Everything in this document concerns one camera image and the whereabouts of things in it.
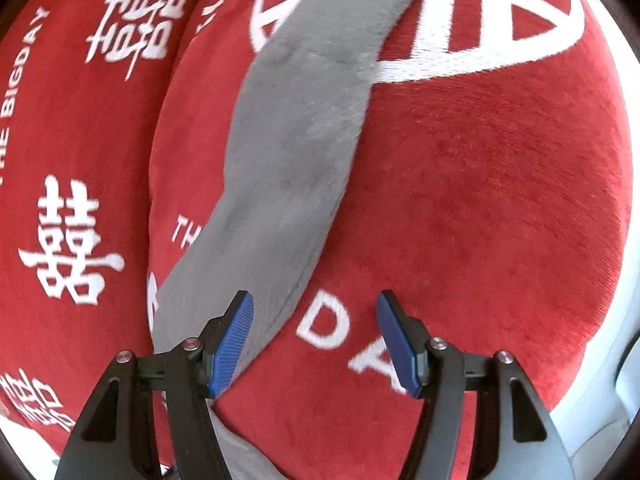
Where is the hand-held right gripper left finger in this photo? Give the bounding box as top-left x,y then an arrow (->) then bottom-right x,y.
54,290 -> 255,480

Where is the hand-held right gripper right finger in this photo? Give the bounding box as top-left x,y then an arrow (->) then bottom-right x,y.
376,290 -> 576,480

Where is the grey fleece cloth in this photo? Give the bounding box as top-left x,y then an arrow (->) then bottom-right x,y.
149,0 -> 427,480

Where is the red cloth with white lettering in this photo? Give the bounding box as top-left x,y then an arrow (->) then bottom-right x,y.
147,0 -> 633,480

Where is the red printed blanket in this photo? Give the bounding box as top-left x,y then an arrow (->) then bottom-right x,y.
0,0 -> 211,467

